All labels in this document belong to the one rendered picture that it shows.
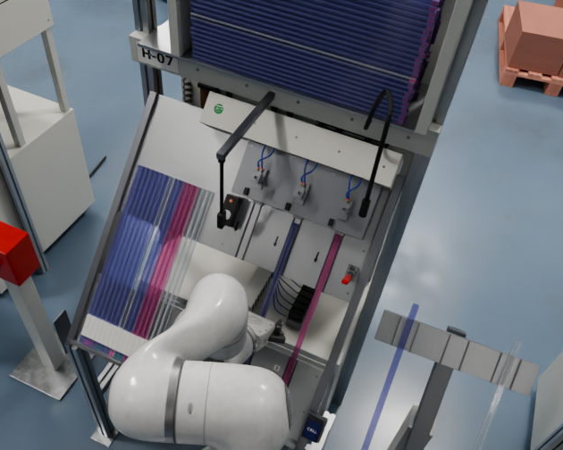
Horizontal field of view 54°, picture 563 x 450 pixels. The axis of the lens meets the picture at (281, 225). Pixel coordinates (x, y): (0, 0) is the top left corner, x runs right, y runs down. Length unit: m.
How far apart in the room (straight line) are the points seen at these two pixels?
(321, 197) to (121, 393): 0.75
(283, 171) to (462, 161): 2.31
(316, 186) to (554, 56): 3.24
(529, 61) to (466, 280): 2.00
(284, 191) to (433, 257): 1.67
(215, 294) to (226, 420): 0.18
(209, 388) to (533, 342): 2.22
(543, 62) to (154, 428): 3.98
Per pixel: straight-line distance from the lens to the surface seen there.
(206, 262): 1.87
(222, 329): 0.76
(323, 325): 1.75
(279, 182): 1.32
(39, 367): 2.46
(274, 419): 0.69
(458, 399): 2.48
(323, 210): 1.29
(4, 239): 1.84
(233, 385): 0.69
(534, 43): 4.30
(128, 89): 3.79
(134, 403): 0.70
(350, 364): 2.04
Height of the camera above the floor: 2.07
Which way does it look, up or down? 47 degrees down
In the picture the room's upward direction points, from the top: 7 degrees clockwise
